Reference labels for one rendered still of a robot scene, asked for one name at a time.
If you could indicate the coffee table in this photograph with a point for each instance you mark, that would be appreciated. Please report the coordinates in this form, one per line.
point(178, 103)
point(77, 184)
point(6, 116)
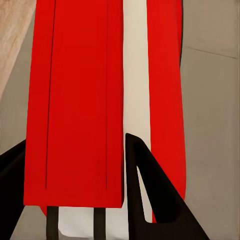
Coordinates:
point(210, 89)

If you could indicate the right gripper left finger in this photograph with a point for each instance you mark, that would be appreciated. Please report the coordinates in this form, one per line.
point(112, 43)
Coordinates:
point(12, 177)

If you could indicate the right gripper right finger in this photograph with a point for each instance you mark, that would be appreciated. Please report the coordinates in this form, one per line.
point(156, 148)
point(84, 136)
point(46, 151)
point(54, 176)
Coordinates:
point(174, 219)

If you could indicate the radio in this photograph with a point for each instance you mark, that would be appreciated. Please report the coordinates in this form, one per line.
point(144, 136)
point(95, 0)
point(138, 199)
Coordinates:
point(101, 69)

